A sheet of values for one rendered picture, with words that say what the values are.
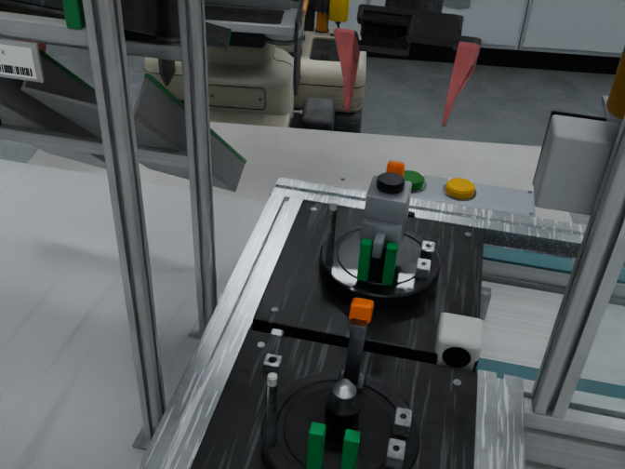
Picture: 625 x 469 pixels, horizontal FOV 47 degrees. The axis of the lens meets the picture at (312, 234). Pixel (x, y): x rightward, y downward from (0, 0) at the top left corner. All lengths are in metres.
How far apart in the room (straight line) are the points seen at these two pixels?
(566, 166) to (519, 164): 0.73
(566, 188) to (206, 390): 0.38
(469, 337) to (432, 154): 0.62
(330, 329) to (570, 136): 0.32
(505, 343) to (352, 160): 0.53
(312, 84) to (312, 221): 0.88
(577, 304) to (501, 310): 0.27
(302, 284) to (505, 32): 3.22
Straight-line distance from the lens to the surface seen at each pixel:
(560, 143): 0.60
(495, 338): 0.88
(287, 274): 0.83
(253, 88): 1.50
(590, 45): 4.07
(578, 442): 0.78
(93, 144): 0.81
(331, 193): 1.00
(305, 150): 1.30
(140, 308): 0.67
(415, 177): 1.03
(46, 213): 1.17
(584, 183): 0.62
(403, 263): 0.83
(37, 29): 0.57
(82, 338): 0.94
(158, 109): 0.73
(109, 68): 0.55
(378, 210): 0.77
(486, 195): 1.04
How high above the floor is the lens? 1.50
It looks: 36 degrees down
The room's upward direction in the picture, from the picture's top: 3 degrees clockwise
